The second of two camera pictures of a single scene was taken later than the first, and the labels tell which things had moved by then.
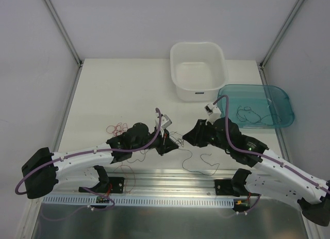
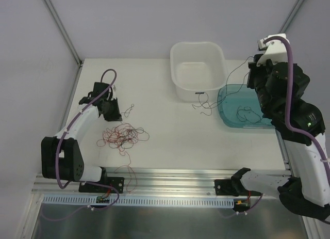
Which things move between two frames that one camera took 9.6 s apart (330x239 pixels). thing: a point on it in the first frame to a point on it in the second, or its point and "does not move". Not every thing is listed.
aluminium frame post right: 283,28 does not move
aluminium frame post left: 62,29 does not move
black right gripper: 202,133 to 255,77
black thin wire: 187,161 to 225,96
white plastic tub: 197,69 does not move
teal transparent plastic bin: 256,106 does not move
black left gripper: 162,141 to 112,111
